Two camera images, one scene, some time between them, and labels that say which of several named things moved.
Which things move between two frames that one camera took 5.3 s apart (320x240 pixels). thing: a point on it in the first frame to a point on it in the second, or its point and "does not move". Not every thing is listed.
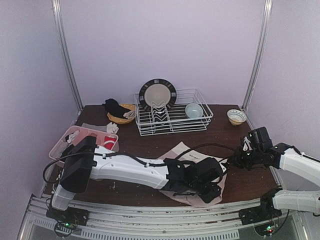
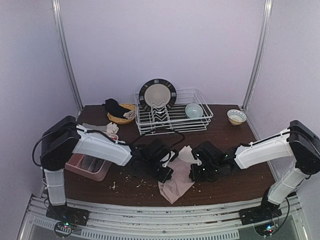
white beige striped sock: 130,115 does not move
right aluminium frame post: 256,68 does not move
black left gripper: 208,191 to 164,175
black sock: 113,107 does not move
